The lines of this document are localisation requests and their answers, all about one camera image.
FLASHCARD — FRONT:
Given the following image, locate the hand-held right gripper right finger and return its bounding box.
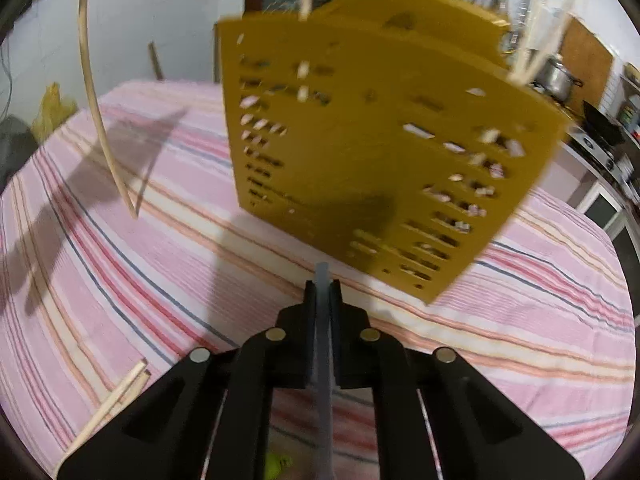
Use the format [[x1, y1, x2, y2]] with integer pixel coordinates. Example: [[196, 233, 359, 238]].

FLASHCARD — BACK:
[[327, 279, 586, 480]]

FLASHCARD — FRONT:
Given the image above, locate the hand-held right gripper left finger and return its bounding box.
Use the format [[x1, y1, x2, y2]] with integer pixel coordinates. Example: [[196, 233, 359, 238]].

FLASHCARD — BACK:
[[56, 280, 321, 480]]

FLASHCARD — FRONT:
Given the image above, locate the light blue silicone spatula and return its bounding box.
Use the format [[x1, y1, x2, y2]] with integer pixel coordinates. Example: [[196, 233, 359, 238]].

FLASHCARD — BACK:
[[314, 261, 337, 480]]

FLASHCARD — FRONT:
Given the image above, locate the green-handled metal fork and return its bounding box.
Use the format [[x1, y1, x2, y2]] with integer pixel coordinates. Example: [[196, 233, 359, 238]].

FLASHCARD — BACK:
[[267, 452, 295, 480]]

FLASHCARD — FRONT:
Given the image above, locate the yellow slotted utensil holder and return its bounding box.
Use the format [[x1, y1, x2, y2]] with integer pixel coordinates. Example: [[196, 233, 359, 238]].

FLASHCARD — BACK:
[[215, 0, 571, 306]]

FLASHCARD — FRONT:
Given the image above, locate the kitchen counter cabinet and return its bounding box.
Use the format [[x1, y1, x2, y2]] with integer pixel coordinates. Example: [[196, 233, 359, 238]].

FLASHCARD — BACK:
[[545, 135, 640, 271]]

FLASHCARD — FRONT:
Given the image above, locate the steel gas stove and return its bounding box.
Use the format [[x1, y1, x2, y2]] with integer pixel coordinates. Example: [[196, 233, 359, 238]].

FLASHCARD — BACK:
[[567, 127, 621, 173]]

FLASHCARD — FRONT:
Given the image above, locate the leaning wooden stick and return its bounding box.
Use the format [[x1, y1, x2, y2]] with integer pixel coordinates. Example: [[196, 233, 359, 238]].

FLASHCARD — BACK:
[[148, 42, 165, 81]]

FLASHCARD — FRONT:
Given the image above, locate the black wok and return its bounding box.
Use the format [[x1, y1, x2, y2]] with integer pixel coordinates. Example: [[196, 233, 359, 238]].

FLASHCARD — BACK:
[[582, 100, 626, 148]]

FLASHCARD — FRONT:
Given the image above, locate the steel cooking pot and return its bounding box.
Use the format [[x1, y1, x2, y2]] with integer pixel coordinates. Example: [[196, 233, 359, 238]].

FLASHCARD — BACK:
[[532, 57, 583, 103]]

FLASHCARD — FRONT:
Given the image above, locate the yellow plastic bag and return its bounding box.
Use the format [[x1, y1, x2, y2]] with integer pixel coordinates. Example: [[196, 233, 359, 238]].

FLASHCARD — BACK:
[[31, 82, 81, 136]]

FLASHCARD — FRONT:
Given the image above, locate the dark bag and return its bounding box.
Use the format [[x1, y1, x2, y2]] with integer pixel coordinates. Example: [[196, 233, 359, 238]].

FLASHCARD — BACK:
[[0, 115, 41, 196]]

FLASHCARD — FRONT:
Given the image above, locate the rectangular wooden cutting board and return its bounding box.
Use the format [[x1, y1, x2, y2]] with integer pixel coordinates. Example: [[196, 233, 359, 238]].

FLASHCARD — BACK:
[[557, 17, 616, 111]]

